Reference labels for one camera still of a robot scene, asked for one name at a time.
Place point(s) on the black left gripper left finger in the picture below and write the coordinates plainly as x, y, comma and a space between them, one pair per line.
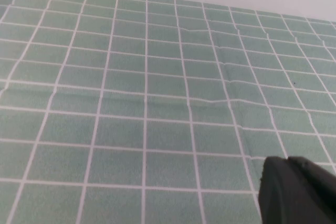
283, 197

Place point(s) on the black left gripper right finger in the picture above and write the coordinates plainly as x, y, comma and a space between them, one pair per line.
312, 174

